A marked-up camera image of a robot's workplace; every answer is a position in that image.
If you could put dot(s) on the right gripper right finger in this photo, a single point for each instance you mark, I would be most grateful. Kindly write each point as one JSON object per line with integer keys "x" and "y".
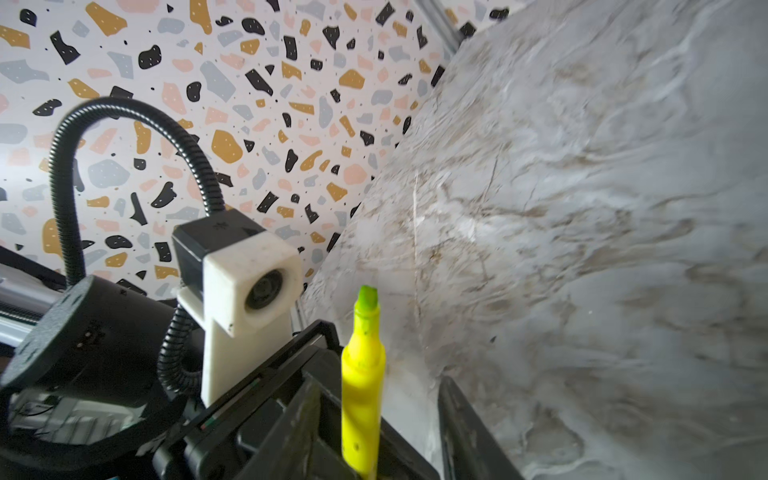
{"x": 469, "y": 450}

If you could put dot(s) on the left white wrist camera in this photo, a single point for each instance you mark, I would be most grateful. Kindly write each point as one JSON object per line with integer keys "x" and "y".
{"x": 240, "y": 283}

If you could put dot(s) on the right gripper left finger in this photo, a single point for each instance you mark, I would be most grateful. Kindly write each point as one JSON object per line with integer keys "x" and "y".
{"x": 283, "y": 445}

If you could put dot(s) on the yellow highlighter pen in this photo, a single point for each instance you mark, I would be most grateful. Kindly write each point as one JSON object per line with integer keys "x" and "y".
{"x": 363, "y": 367}

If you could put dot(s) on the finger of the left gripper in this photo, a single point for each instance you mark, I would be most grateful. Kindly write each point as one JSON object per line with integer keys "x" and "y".
{"x": 208, "y": 446}

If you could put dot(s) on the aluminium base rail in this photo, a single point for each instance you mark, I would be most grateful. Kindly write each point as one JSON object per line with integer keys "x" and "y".
{"x": 28, "y": 291}

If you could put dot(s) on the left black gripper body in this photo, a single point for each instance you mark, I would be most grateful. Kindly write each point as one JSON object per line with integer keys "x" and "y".
{"x": 99, "y": 342}

